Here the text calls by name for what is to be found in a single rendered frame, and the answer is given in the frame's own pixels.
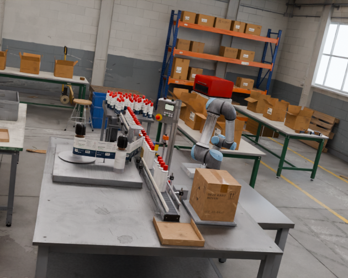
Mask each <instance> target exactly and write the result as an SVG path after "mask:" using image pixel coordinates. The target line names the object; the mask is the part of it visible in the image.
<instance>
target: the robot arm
mask: <svg viewBox="0 0 348 278"><path fill-rule="evenodd" d="M205 108H206V110H207V114H208V115H207V118H206V121H205V124H204V127H203V130H202V134H201V137H200V139H199V142H198V143H196V145H194V146H193V147H192V150H191V157H192V158H193V159H195V160H197V161H200V162H202V163H204V169H216V170H219V169H220V166H221V163H222V160H223V155H222V153H221V152H220V149H221V147H224V148H227V149H230V150H232V151H233V150H235V149H236V142H234V127H235V119H236V111H235V109H234V107H233V105H232V104H231V103H230V102H228V101H224V100H220V99H218V98H210V99H209V100H208V102H207V104H206V107H205ZM220 115H224V118H225V120H226V121H225V136H223V135H221V134H219V135H218V136H213V137H212V138H211V136H212V133H213V130H214V126H215V123H216V121H217V118H218V117H220ZM210 139H211V143H212V144H214V145H213V147H212V149H210V150H209V146H208V145H209V142H210Z"/></svg>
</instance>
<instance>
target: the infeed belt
mask: <svg viewBox="0 0 348 278"><path fill-rule="evenodd" d="M144 169H145V171H146V173H147V175H148V177H149V179H150V176H149V174H148V172H147V170H146V168H144ZM149 171H150V173H151V175H152V177H153V176H154V168H152V170H149ZM150 181H151V179H150ZM151 183H152V181H151ZM152 185H153V183H152ZM153 188H154V190H155V192H156V194H157V196H158V198H159V200H160V202H161V205H162V207H163V208H164V211H165V213H166V214H167V215H178V213H177V211H176V209H175V207H174V205H173V203H172V202H171V200H170V198H169V196H168V194H167V192H166V191H165V192H164V193H161V195H162V197H163V199H164V201H165V203H166V205H167V207H168V209H169V211H168V212H167V211H166V209H165V207H164V205H163V203H162V201H161V199H160V197H159V195H158V193H157V191H156V189H155V187H154V185H153Z"/></svg>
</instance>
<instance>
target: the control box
mask: <svg viewBox="0 0 348 278"><path fill-rule="evenodd" d="M165 103H169V104H173V105H175V107H174V111H169V110H165ZM175 108H176V102H175V101H174V102H172V101H171V100H169V99H166V100H164V99H163V98H161V99H159V100H158V104H157V110H156V116H157V115H159V116H160V119H159V120H157V119H156V117H155V121H158V122H162V123H165V124H169V125H172V124H173V118H174V114H175ZM164 111H166V112H169V113H173V118H171V117H167V116H163V114H164Z"/></svg>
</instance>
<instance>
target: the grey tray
mask: <svg viewBox="0 0 348 278"><path fill-rule="evenodd" d="M196 168H204V166H203V165H202V164H195V163H181V169H182V170H183V171H184V172H185V173H186V174H187V175H188V176H189V177H190V178H193V179H194V173H195V169H196Z"/></svg>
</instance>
